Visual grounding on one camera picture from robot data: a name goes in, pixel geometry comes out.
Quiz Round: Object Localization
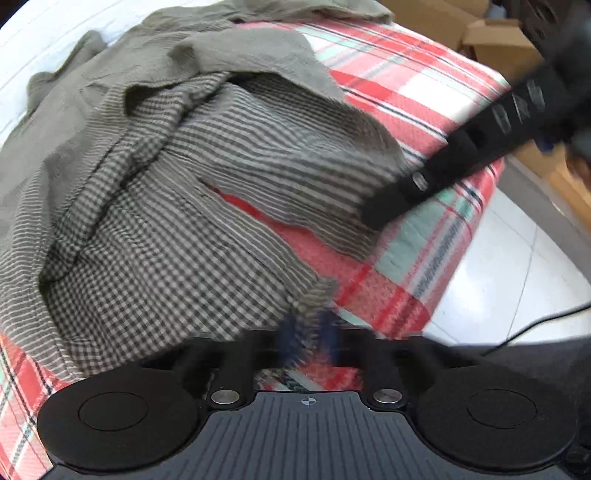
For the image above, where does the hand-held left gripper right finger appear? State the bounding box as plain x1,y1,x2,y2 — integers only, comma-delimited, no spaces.
318,311,446,409

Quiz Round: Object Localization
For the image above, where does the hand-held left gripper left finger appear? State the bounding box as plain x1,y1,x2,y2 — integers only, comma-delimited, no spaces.
139,314,305,409

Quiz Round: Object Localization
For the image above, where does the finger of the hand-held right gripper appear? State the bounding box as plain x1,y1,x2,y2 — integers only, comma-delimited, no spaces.
359,131,476,232

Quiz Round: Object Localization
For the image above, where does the checkered green white cloth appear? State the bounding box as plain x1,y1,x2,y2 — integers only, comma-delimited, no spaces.
0,0,416,384

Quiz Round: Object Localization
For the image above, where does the cardboard box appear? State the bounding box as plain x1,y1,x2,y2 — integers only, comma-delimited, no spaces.
462,18,546,77
383,0,491,51
508,136,591,224

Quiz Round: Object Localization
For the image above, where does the red plaid blanket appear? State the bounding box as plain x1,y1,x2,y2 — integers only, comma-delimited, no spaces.
0,18,513,480

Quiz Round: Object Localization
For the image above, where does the black cable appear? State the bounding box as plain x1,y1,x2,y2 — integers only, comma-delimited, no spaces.
480,302,591,357

